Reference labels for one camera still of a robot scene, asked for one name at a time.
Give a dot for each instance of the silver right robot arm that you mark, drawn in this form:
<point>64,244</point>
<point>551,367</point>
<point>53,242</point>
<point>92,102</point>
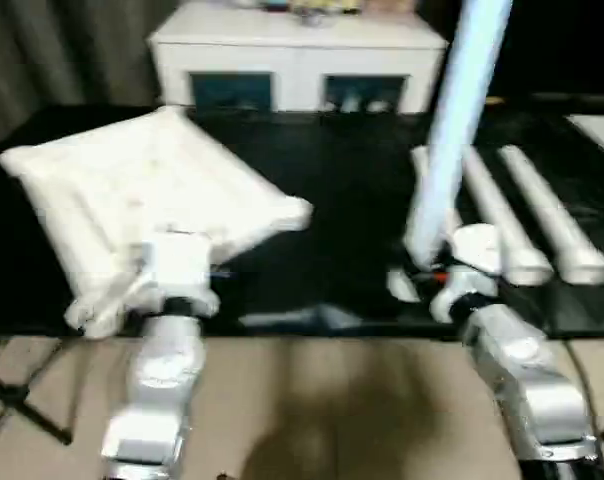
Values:
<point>527,360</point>

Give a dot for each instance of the white plastic table leg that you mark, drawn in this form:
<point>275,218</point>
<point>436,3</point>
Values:
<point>547,200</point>
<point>421,165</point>
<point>452,125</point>
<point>492,200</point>

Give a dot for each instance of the grey curtain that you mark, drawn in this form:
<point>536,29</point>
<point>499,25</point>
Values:
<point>57,50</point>

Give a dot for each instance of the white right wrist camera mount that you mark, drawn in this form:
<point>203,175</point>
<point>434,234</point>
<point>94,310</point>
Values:
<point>474,250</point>

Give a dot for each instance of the white cabinet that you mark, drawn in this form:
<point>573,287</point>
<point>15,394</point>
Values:
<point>292,35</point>

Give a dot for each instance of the black metal stand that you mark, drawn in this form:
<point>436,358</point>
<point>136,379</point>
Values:
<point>29,407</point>

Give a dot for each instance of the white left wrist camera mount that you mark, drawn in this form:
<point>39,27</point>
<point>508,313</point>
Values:
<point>177,270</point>

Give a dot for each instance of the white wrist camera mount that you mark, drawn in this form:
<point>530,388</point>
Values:
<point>177,270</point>
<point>474,250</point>

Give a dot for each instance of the white plastic table top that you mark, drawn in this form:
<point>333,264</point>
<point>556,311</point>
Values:
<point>132,180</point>

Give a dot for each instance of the black mat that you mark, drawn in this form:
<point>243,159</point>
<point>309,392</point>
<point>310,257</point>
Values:
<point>342,200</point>

